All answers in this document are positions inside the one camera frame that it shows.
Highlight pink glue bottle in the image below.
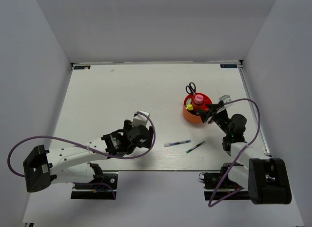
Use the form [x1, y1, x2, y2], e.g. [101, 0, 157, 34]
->
[194, 94, 204, 106]

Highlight orange round stationery organizer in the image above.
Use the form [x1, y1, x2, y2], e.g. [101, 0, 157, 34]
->
[182, 92, 212, 124]

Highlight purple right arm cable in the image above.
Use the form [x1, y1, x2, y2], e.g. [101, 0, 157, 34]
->
[207, 98, 261, 208]

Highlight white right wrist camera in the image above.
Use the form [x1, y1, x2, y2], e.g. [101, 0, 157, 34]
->
[217, 95, 231, 113]

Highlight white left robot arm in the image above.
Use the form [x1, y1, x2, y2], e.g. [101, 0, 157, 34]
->
[23, 120, 156, 193]

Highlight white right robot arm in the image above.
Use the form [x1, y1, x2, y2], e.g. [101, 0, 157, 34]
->
[198, 101, 292, 207]

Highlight left blue corner label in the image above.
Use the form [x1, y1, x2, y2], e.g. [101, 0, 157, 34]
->
[74, 65, 91, 70]

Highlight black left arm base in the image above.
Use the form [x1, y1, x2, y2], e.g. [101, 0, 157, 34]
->
[71, 164, 118, 200]

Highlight green highlighter marker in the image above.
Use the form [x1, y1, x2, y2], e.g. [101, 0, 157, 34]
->
[195, 109, 201, 116]

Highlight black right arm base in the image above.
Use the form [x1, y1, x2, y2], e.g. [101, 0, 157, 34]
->
[198, 163, 252, 201]

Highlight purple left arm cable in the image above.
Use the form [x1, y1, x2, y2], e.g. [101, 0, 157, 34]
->
[7, 111, 156, 200]

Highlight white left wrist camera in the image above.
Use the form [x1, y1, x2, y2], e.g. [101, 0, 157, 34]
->
[132, 111, 150, 127]

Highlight yellow highlighter marker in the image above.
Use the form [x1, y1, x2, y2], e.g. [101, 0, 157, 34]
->
[186, 104, 194, 111]

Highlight blue gel pen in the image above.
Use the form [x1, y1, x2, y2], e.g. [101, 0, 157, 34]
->
[163, 140, 191, 147]

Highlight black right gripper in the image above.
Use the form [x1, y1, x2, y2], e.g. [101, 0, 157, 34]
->
[197, 103, 232, 136]

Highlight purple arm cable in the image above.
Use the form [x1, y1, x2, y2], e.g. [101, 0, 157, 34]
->
[7, 111, 156, 200]
[207, 98, 261, 208]

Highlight right blue corner label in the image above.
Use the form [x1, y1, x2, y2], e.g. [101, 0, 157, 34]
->
[220, 63, 237, 68]

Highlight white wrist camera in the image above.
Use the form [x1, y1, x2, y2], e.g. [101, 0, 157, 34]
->
[132, 111, 150, 127]
[217, 95, 231, 113]

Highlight green gel pen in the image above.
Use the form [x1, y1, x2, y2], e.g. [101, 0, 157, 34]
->
[186, 141, 205, 154]

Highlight blue corner label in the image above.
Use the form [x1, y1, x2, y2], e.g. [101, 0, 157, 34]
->
[220, 63, 237, 68]
[74, 65, 91, 70]

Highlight black handled scissors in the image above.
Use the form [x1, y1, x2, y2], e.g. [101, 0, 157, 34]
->
[185, 82, 196, 96]

